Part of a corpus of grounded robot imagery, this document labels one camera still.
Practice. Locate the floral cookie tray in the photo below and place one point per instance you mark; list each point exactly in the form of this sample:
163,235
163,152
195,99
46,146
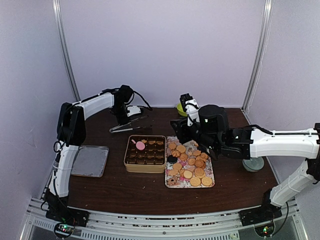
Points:
191,162

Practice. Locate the black sandwich cookie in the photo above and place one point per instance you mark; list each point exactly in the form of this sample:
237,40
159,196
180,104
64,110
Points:
171,159

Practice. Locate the silver tin lid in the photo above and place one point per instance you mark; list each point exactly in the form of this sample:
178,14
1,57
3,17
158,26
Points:
90,161

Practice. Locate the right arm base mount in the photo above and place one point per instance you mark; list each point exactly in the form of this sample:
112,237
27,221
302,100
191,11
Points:
261,219

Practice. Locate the steel kitchen tongs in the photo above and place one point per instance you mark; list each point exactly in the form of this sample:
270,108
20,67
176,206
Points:
129,126

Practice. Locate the left aluminium frame post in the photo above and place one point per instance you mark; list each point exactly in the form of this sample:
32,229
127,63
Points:
65,52

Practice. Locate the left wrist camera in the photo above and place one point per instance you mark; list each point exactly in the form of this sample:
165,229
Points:
133,110

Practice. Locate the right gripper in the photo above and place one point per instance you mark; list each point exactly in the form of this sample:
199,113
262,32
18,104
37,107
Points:
180,130

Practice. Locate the front aluminium rail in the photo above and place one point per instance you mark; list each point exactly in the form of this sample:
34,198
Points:
225,225

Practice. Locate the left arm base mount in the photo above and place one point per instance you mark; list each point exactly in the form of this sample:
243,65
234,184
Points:
67,221

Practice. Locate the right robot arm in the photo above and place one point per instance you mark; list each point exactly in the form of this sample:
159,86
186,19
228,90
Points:
209,127

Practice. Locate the pale ceramic bowl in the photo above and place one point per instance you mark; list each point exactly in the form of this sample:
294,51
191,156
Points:
254,164

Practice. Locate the round golden biscuit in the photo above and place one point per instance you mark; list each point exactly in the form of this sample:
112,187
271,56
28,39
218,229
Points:
195,181
206,181

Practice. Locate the right aluminium frame post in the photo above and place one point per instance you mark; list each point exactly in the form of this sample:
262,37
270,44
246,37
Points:
257,64

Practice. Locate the aluminium frame post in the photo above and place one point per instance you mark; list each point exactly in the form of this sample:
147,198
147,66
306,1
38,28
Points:
65,52
257,64

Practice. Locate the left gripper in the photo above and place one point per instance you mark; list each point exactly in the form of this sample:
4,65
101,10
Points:
123,121

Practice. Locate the gold cookie tin box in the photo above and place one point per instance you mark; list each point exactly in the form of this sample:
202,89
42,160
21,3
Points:
151,160

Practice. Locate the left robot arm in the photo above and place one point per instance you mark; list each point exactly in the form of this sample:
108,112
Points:
71,133

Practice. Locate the green plastic bowl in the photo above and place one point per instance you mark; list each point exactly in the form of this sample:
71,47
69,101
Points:
180,110

